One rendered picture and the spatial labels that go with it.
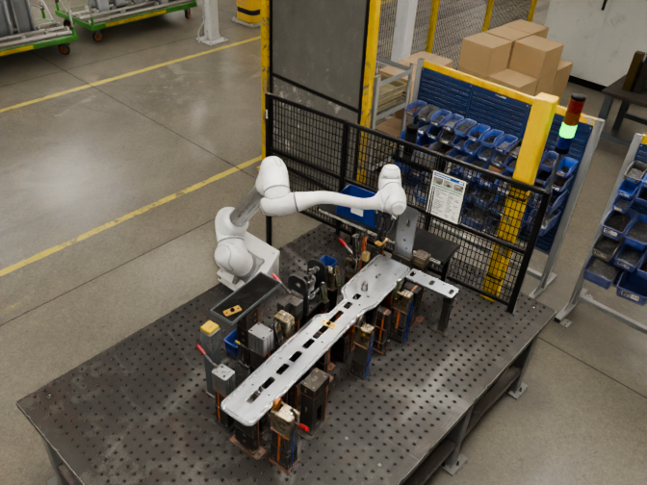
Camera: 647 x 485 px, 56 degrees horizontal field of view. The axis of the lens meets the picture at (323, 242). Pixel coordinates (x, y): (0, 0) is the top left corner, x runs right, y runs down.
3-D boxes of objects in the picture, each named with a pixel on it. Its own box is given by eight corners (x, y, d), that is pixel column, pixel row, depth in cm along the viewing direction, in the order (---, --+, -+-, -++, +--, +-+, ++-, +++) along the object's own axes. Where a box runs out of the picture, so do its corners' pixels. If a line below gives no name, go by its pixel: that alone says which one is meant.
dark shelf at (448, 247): (443, 267, 349) (444, 262, 347) (316, 210, 388) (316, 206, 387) (459, 248, 364) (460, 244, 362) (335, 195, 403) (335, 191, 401)
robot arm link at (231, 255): (231, 280, 359) (210, 271, 340) (228, 252, 365) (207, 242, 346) (255, 272, 353) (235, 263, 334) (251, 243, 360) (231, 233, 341)
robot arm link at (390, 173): (375, 187, 309) (379, 201, 299) (378, 160, 300) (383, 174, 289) (396, 187, 310) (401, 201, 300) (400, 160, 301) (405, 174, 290)
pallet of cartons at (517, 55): (504, 151, 680) (527, 60, 618) (445, 126, 725) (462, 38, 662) (556, 121, 750) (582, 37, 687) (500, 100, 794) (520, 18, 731)
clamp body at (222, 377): (228, 434, 287) (224, 384, 266) (211, 422, 292) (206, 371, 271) (242, 421, 294) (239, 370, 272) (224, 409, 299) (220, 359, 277)
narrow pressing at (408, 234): (410, 259, 353) (418, 211, 332) (393, 251, 358) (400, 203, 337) (410, 259, 353) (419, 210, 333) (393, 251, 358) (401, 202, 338)
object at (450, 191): (457, 226, 357) (468, 181, 338) (424, 212, 366) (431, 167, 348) (459, 224, 358) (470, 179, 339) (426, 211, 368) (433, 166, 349)
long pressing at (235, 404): (254, 432, 255) (254, 430, 254) (215, 405, 265) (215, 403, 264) (412, 269, 347) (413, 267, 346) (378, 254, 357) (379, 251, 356)
